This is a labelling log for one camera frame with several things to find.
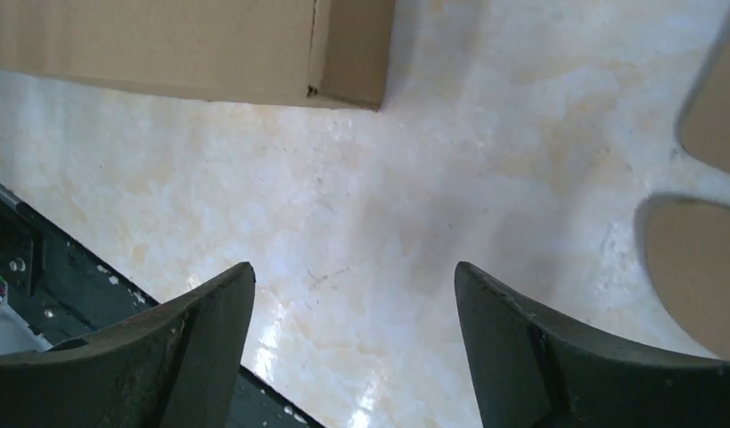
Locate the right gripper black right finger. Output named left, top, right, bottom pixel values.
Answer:
left=455, top=262, right=730, bottom=427

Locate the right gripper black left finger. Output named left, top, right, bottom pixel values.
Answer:
left=0, top=262, right=256, bottom=427

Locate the brown cardboard box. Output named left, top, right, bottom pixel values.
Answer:
left=0, top=0, right=395, bottom=111

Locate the stack of flat cardboard sheets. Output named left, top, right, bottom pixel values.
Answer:
left=642, top=29, right=730, bottom=361

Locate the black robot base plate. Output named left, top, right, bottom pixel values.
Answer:
left=0, top=174, right=324, bottom=428

